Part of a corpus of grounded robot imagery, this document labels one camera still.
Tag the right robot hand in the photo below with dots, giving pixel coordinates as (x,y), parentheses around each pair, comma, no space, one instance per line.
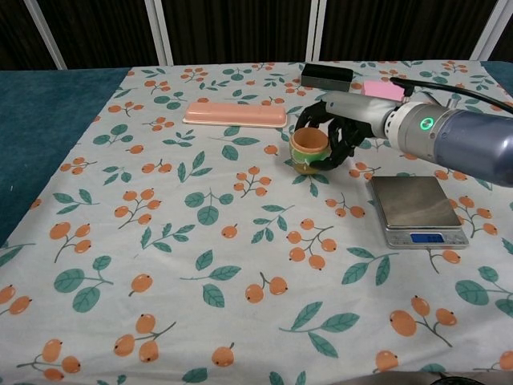
(352,116)

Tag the orange and green cup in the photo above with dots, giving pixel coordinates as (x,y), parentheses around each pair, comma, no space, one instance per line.
(308,150)

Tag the silver digital kitchen scale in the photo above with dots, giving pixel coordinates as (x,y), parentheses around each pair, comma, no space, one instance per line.
(418,206)

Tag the pink rectangular block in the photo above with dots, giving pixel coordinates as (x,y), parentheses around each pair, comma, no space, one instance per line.
(380,89)

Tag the black rectangular tin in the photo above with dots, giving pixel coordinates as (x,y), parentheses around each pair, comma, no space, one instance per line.
(326,76)

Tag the pink long lidded box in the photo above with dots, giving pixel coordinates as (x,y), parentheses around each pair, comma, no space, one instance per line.
(235,114)

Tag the floral fruit print tablecloth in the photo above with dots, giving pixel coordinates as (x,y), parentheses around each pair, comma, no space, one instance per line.
(200,240)

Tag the teal table cover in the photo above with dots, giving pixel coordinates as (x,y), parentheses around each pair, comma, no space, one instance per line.
(44,132)

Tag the white folding screen frame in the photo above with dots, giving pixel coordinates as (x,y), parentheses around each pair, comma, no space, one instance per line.
(162,32)

